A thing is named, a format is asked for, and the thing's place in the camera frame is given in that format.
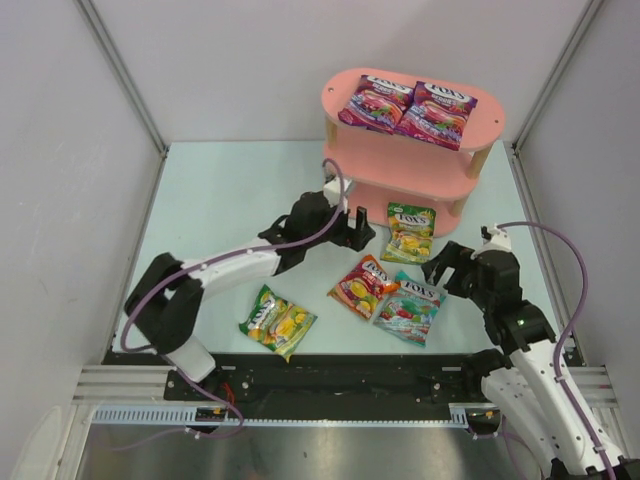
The aluminium corner frame post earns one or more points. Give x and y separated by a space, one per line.
570 48
114 59

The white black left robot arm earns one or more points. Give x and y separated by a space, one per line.
164 304

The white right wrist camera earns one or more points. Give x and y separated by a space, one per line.
494 239

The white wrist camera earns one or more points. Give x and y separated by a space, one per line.
336 192
494 239

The orange fruits candy bag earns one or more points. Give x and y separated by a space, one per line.
364 287

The aluminium front rail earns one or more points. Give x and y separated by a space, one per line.
121 385

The aluminium corner frame post right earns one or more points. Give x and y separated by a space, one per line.
570 48

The white slotted cable duct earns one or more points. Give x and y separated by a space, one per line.
453 416

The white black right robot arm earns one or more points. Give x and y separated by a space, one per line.
534 391

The aluminium corner frame post left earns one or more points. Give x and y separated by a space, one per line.
114 59

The teal mint blossom candy bag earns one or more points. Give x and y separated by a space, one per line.
408 312

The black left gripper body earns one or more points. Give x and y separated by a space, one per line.
351 233

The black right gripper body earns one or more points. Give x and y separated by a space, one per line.
454 270

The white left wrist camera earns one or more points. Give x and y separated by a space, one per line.
336 192

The pink three-tier shelf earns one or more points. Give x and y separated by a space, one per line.
389 168

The green spring tea candy bag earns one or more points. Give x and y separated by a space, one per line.
412 229

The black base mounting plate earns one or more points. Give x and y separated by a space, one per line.
436 378

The purple berries candy bag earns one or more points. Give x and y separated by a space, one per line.
437 115
377 104

